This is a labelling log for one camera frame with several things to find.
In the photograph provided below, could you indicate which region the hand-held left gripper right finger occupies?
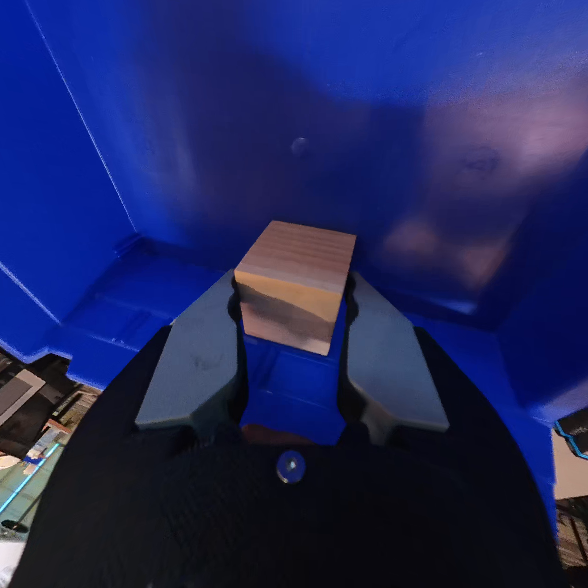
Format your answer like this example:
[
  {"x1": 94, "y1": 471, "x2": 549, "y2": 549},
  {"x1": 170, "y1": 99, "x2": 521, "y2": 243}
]
[{"x1": 337, "y1": 271, "x2": 450, "y2": 445}]

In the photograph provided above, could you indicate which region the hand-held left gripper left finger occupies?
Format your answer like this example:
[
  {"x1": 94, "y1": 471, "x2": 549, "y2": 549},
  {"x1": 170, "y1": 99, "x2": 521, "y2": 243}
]
[{"x1": 134, "y1": 269, "x2": 250, "y2": 435}]

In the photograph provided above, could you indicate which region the blue plastic bin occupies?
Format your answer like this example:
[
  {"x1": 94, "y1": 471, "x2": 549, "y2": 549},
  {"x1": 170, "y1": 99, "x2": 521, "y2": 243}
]
[{"x1": 0, "y1": 0, "x2": 588, "y2": 499}]

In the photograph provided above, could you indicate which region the large wooden cube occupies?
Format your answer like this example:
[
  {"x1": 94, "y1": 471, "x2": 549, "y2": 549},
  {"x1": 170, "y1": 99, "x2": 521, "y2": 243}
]
[{"x1": 234, "y1": 220, "x2": 357, "y2": 356}]

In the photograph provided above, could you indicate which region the grey framed panel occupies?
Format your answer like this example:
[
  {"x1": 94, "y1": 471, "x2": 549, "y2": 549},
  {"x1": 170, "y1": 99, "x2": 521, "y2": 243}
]
[{"x1": 0, "y1": 370, "x2": 47, "y2": 428}]

